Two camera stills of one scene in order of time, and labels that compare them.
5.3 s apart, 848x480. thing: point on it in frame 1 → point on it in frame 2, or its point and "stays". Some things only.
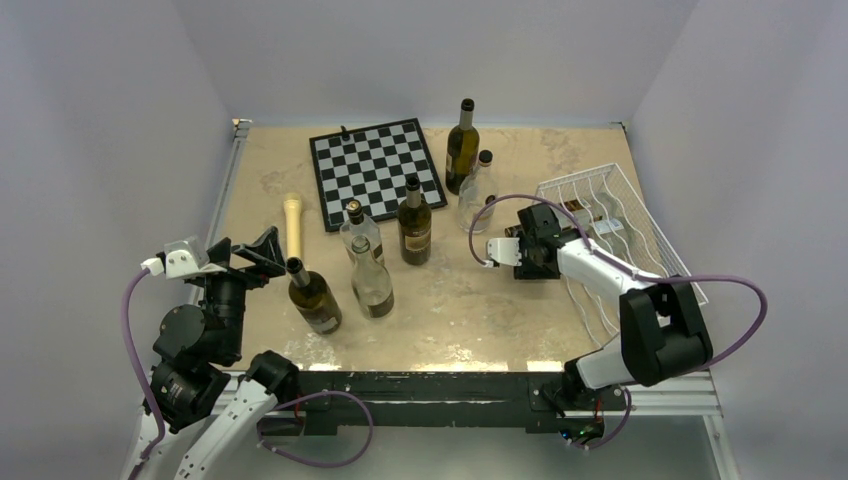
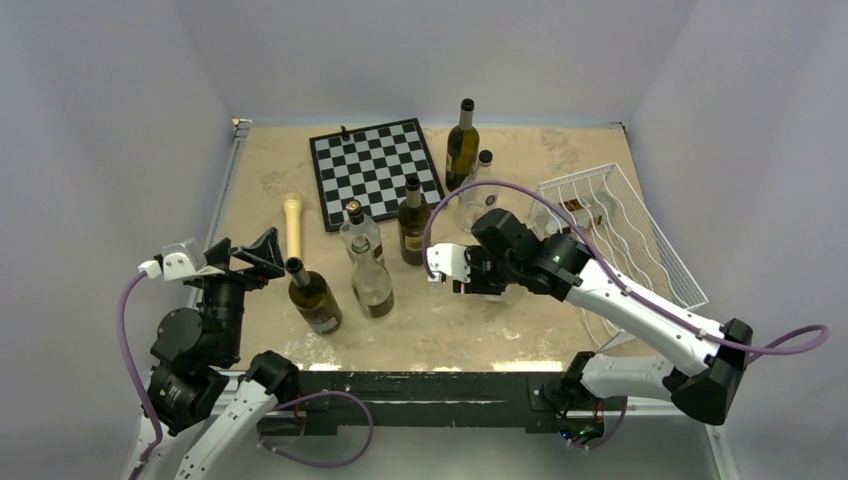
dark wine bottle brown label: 414,226 stays
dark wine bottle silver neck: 313,297 stays
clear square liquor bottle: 357,226 stays
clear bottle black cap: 611,232 → 513,294
